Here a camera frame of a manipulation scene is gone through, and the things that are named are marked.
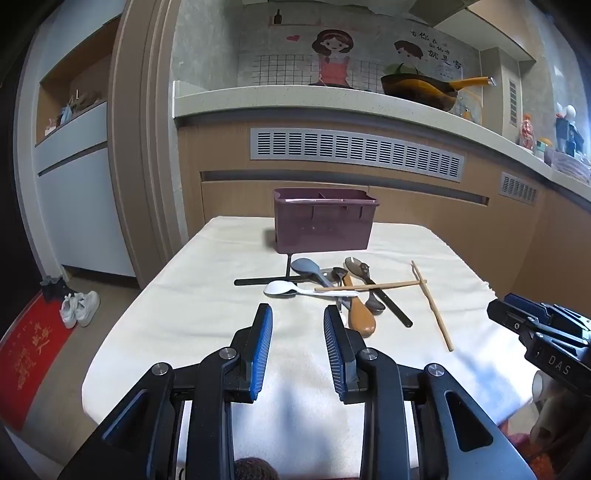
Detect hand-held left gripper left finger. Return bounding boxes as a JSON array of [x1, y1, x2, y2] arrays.
[[58, 304, 274, 480]]

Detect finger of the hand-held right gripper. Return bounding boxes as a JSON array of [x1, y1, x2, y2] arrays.
[[486, 299, 544, 344], [503, 293, 591, 342]]

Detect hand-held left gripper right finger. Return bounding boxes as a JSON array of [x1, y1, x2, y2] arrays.
[[323, 305, 539, 480]]

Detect white plastic spoon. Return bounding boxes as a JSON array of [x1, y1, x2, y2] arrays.
[[263, 280, 360, 299]]

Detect grey blue rice spoon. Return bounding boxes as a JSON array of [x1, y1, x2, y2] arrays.
[[291, 257, 336, 287]]

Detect maroon plastic utensil holder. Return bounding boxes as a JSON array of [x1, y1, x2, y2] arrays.
[[272, 187, 380, 254]]

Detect white mug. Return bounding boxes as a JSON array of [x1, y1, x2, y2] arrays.
[[532, 369, 550, 404]]

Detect brown wooden spoon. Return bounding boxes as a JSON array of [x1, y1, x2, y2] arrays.
[[342, 274, 378, 337]]

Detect dark grey spoon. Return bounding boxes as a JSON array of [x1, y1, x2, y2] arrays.
[[359, 262, 387, 314]]

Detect wooden chopstick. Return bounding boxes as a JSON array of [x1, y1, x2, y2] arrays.
[[411, 261, 455, 353], [314, 279, 428, 292]]

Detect white tablecloth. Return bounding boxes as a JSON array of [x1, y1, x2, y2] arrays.
[[82, 216, 539, 480]]

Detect small grey vent grille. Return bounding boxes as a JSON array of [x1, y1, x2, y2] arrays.
[[501, 172, 539, 205]]

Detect stack of plates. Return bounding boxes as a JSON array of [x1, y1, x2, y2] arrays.
[[551, 151, 591, 186]]

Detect wooden base cabinet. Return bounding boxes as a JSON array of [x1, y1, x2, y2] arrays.
[[175, 121, 591, 416]]

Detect white sneaker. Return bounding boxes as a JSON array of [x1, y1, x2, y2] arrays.
[[74, 291, 101, 328], [60, 295, 80, 330]]

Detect large grey vent grille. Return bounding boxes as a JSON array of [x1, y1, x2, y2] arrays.
[[250, 128, 465, 181]]

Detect glass jar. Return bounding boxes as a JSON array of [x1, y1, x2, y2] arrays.
[[455, 90, 484, 126]]

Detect black shoes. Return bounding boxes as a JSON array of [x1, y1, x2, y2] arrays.
[[41, 275, 71, 302]]

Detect white shelf cabinet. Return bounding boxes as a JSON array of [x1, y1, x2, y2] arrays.
[[14, 0, 139, 278]]

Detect red doormat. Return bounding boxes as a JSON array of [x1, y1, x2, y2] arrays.
[[0, 291, 77, 433]]

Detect grey stone countertop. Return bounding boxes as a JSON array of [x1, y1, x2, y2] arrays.
[[173, 80, 591, 204]]

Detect frying pan with yellow handle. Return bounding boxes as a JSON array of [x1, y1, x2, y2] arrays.
[[380, 74, 498, 112]]

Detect cartoon wall poster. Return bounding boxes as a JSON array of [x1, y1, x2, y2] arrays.
[[238, 9, 481, 93]]

